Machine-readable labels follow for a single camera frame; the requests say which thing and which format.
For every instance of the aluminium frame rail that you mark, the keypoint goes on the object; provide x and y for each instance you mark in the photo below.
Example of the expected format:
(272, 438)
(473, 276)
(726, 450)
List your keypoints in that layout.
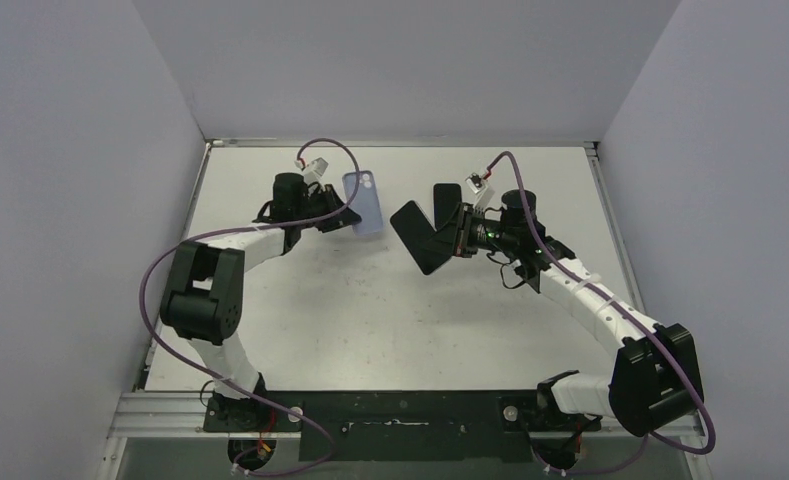
(158, 435)

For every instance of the lavender phone case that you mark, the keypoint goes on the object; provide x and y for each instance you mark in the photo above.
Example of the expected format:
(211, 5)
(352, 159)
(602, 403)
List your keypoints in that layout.
(366, 202)

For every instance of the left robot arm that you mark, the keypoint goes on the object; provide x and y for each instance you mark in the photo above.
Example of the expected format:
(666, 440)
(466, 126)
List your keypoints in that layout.
(203, 298)

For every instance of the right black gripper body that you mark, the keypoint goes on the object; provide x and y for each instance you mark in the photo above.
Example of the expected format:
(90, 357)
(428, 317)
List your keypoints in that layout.
(460, 230)

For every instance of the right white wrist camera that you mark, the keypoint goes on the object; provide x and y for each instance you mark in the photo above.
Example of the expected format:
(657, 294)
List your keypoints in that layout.
(481, 189)

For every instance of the black phone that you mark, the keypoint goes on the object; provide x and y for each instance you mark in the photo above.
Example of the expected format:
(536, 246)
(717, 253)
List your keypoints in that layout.
(446, 200)
(402, 221)

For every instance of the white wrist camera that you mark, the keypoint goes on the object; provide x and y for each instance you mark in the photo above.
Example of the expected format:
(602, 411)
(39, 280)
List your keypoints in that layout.
(312, 171)
(481, 189)

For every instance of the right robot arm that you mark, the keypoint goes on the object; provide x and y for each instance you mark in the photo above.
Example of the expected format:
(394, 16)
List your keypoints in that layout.
(655, 378)

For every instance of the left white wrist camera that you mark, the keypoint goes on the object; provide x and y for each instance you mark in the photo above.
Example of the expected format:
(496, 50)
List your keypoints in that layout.
(312, 171)

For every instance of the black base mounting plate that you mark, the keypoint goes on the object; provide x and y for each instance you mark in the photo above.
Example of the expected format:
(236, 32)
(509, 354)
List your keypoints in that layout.
(512, 426)

